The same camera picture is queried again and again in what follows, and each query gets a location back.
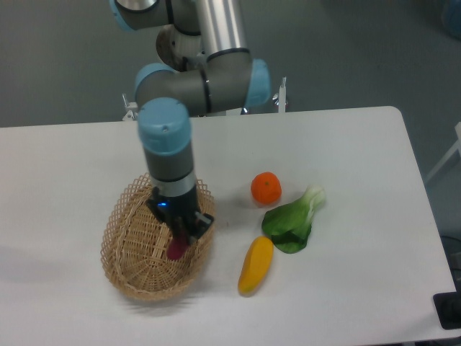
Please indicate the yellow mango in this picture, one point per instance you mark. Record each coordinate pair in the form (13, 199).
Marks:
(256, 265)

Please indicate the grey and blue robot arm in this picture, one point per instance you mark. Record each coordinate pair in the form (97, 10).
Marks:
(219, 75)

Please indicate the black device at table edge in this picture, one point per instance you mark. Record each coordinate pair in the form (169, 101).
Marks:
(448, 309)

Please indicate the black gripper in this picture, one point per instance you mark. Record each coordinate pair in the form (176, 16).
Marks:
(181, 214)

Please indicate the green bok choy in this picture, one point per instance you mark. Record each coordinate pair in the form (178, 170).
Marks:
(289, 226)

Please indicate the woven wicker basket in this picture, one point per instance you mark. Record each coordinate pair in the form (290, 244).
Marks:
(134, 246)

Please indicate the purple sweet potato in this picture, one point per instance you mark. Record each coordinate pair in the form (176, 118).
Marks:
(176, 247)

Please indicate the orange tangerine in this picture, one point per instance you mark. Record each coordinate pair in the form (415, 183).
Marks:
(266, 188)

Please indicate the white frame at right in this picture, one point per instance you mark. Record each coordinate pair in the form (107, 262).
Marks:
(447, 161)

